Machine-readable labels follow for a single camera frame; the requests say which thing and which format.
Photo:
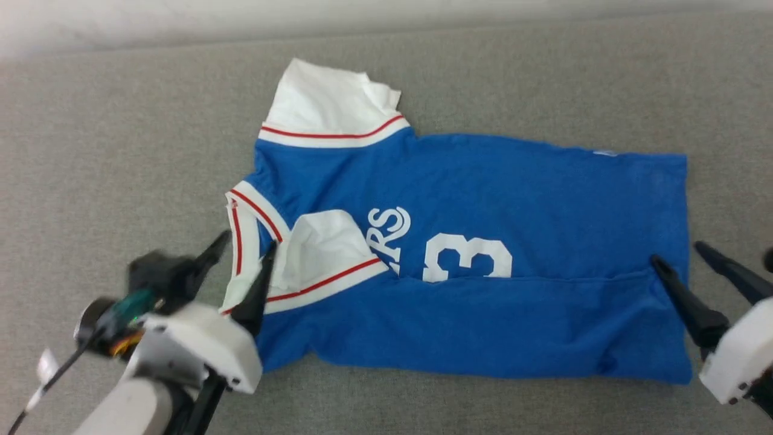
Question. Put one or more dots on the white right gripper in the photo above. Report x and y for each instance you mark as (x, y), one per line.
(743, 356)

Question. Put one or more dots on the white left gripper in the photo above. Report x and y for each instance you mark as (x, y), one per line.
(199, 347)

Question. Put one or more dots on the blue white baseball jersey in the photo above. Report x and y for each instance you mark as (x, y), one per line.
(513, 241)

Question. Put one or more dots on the grey fabric sofa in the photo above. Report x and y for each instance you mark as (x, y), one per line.
(121, 151)

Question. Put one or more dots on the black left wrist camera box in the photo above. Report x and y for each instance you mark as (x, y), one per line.
(160, 275)

